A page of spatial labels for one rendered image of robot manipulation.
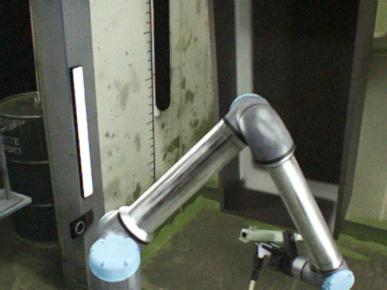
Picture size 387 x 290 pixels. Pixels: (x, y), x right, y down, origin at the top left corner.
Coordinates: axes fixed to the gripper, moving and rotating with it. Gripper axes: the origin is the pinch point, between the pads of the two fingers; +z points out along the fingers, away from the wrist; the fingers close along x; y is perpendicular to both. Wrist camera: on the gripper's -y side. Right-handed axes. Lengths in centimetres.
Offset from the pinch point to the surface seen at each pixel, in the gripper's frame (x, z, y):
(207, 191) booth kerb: 81, 126, 5
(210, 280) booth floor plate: 33, 55, 42
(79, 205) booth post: -46, 74, 9
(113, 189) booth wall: -23, 85, 2
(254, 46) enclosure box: 11, 42, -84
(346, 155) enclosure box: 25, -12, -43
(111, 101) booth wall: -38, 80, -43
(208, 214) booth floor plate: 74, 112, 18
